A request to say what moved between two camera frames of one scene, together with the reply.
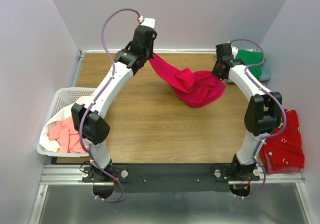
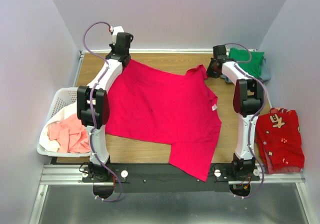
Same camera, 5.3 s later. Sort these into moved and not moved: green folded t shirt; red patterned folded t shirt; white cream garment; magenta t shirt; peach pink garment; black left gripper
Moved: black left gripper; magenta t shirt
Not moved: red patterned folded t shirt; peach pink garment; white cream garment; green folded t shirt
